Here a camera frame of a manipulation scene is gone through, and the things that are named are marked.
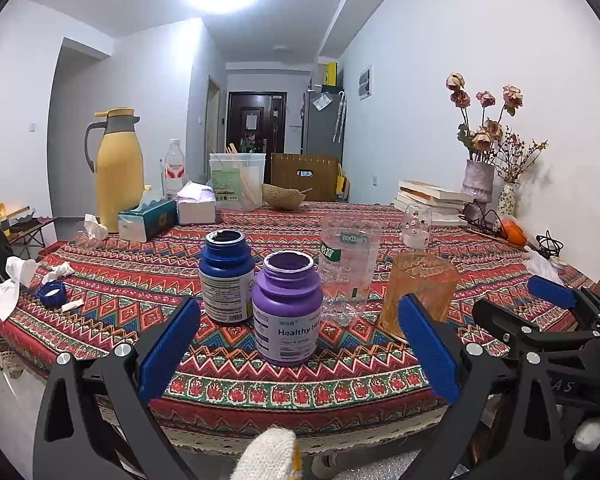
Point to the small folding table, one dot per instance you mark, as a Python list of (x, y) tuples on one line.
[(32, 227)]

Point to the dried yellow flower branches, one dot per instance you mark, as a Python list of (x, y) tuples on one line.
[(519, 160)]

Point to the person's left hand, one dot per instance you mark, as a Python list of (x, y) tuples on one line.
[(270, 455)]

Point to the yellow bag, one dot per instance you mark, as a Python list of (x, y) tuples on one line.
[(342, 180)]

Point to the white tissue pack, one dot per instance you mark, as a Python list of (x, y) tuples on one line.
[(196, 207)]

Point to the wooden crate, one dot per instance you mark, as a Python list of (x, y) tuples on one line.
[(305, 175)]

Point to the clear cut plastic bottle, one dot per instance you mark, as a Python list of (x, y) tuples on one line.
[(350, 270)]

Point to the clear printed glass cup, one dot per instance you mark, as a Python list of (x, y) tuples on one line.
[(416, 227)]

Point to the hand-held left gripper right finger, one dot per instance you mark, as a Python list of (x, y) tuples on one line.
[(427, 350)]

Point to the bundle of wooden chopsticks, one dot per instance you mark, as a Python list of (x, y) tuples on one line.
[(250, 185)]

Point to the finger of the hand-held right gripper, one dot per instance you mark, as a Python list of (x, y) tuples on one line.
[(550, 292), (495, 317)]

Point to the red label water bottle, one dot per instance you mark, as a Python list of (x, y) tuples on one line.
[(175, 170)]

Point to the dark blue supplement bottle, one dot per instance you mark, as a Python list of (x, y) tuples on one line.
[(225, 280)]

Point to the large crumpled white tissue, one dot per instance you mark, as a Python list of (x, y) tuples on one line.
[(10, 287)]

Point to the clear plastic container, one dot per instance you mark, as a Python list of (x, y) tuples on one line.
[(230, 185)]

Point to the pink textured vase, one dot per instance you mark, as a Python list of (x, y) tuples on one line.
[(478, 180)]

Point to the small round tin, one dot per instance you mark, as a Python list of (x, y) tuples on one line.
[(561, 265)]

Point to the small patterned vase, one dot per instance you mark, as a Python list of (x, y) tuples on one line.
[(507, 200)]

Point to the silver glittery sheet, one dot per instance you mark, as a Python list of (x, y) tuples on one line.
[(375, 467)]

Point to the grey refrigerator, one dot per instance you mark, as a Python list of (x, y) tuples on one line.
[(325, 125)]

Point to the orange fruit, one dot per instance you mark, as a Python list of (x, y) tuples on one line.
[(514, 231)]

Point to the dried pink roses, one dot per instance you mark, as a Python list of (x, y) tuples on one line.
[(481, 137)]

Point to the person's right hand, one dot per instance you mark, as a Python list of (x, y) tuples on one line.
[(592, 432)]

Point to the small white tube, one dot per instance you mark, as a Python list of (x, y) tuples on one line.
[(72, 304)]

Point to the stack of books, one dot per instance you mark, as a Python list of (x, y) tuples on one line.
[(430, 200)]

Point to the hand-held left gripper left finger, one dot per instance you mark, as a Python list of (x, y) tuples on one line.
[(170, 350)]

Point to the purple supplement bottle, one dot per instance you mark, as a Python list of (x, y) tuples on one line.
[(287, 315)]

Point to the amber glass cup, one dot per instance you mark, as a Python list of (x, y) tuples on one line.
[(420, 295)]

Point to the blue bottle cap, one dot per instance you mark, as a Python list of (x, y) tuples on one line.
[(51, 293)]

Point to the yellow box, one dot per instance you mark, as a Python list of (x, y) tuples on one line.
[(331, 74)]

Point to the yellow thermos jug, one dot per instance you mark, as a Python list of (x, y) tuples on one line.
[(120, 175)]

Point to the woven bowl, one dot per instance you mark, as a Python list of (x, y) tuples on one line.
[(284, 197)]

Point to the dark entrance door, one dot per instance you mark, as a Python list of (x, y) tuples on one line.
[(255, 120)]

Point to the white umbrella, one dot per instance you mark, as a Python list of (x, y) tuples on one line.
[(340, 116)]

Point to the teal tissue box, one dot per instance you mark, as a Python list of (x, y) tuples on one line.
[(147, 220)]

